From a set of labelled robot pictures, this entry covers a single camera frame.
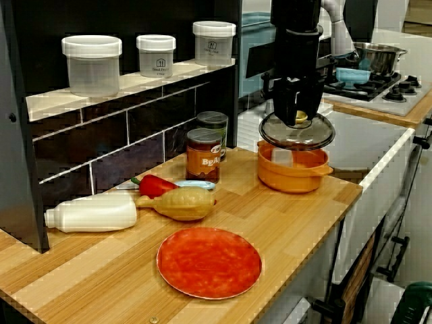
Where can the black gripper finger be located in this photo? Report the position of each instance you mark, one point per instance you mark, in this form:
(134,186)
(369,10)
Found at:
(287,108)
(312,104)

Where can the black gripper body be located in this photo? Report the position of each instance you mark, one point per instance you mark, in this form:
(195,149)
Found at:
(297,57)

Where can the clear pot lid yellow knob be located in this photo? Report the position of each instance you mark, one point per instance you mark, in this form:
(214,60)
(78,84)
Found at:
(314,135)

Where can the teal plastic bin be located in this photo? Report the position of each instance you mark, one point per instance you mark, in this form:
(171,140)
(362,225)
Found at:
(256,33)

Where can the light blue bowl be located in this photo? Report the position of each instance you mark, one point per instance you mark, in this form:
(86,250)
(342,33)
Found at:
(352,77)

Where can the black toy stove top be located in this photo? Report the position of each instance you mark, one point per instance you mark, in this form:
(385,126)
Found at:
(378,88)

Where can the orange toy pot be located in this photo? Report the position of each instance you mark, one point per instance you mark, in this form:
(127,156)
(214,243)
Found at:
(290,179)

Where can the green toy can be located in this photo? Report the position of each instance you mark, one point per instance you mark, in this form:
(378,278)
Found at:
(216,122)

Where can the white toy kitchen cabinet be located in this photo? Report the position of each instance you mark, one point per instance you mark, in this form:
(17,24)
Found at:
(374,145)

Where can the steel pot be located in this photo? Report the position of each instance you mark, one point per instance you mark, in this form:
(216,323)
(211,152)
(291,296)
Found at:
(381,59)

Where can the tall printed jar white lid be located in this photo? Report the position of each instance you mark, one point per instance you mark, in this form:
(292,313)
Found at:
(213,44)

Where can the brown beans can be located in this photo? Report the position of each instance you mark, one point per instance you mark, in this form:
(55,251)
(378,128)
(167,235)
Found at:
(202,158)

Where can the small printed jar white lid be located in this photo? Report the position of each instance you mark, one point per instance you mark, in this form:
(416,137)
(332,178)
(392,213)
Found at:
(156,57)

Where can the red toy pepper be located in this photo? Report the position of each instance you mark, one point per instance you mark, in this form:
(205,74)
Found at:
(158,185)

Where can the red orange plate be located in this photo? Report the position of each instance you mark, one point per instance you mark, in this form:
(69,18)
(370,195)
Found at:
(209,263)

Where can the wide plain jar white lid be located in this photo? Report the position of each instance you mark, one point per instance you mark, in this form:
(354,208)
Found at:
(92,67)

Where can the white plastic bottle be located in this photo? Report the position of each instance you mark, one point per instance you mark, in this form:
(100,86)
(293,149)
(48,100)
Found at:
(94,214)

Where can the black shelf unit with tiles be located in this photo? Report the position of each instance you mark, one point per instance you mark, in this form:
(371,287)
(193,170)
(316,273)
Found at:
(20,135)

